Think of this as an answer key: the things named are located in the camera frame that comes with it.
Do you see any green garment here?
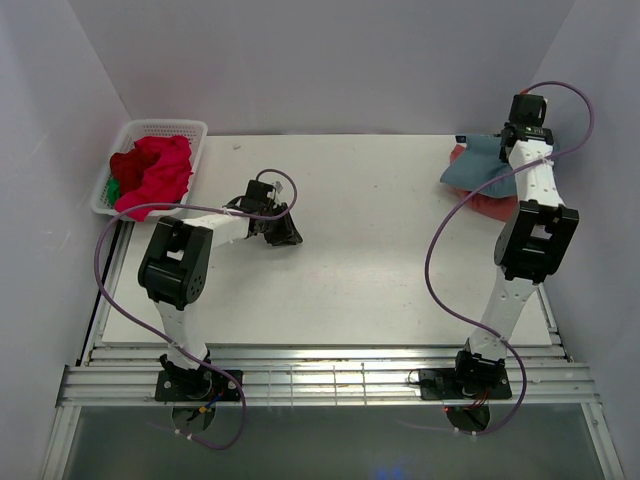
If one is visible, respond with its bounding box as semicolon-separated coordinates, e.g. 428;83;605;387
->
106;177;121;207

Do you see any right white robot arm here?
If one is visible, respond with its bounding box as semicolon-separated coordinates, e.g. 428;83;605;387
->
451;93;579;399

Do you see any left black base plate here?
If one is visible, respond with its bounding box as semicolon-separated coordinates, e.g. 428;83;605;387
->
154;370;240;403

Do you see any magenta t shirt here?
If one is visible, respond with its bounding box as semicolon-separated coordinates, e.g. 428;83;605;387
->
114;136;192;221

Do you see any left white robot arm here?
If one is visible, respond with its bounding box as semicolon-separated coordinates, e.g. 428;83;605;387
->
138;179;303;400

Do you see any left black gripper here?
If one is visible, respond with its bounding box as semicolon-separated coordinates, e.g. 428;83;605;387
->
260;202;303;247

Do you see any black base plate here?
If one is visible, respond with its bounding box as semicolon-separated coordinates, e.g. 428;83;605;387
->
417;368;512;400
154;370;240;403

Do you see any aluminium rail frame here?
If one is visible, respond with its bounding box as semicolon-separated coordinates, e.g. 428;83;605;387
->
60;215;598;407

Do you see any white plastic basket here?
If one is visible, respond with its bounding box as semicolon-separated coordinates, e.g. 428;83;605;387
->
91;119;208;216

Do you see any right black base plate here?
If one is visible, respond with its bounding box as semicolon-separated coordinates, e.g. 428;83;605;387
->
417;368;512;400

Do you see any dark red t shirt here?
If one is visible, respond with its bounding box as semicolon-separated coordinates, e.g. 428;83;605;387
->
110;148;159;196

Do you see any folded salmon t shirt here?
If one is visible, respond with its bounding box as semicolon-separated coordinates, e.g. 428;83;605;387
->
448;144;518;222

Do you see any blue t shirt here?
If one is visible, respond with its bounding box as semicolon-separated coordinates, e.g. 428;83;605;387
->
440;135;512;192

